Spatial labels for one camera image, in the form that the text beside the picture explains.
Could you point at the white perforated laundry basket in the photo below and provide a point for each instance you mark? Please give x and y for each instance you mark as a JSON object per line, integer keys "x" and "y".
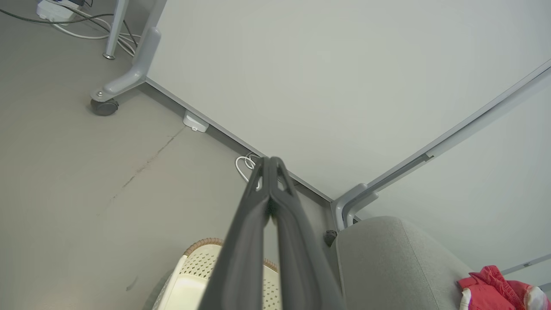
{"x": 189, "y": 284}

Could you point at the grey fabric sofa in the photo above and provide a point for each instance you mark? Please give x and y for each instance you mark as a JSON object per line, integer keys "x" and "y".
{"x": 387, "y": 267}

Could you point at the white power strip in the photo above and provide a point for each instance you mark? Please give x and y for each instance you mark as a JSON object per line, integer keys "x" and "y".
{"x": 54, "y": 8}

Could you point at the grey partition leg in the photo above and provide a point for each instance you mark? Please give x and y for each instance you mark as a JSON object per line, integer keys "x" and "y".
{"x": 129, "y": 79}

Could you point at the grey partition foot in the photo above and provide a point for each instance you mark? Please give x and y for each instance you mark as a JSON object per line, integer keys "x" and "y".
{"x": 361, "y": 201}
{"x": 340, "y": 206}

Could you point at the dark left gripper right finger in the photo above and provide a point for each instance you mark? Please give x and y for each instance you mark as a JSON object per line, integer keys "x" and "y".
{"x": 301, "y": 258}

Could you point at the small white plastic box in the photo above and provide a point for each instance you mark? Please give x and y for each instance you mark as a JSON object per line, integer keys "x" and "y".
{"x": 196, "y": 121}

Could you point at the metal table leg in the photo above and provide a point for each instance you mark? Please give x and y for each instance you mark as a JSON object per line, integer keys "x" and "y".
{"x": 115, "y": 30}

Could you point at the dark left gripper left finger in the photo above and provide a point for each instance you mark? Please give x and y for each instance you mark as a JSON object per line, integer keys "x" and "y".
{"x": 241, "y": 249}

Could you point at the white partition panel behind sofa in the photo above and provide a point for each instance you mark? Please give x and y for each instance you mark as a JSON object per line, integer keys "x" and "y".
{"x": 495, "y": 181}

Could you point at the red garment with white trim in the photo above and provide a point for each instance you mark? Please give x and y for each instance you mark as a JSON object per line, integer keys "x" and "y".
{"x": 490, "y": 286}

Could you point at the large white partition panel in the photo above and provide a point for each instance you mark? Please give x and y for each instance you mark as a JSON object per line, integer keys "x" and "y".
{"x": 323, "y": 77}

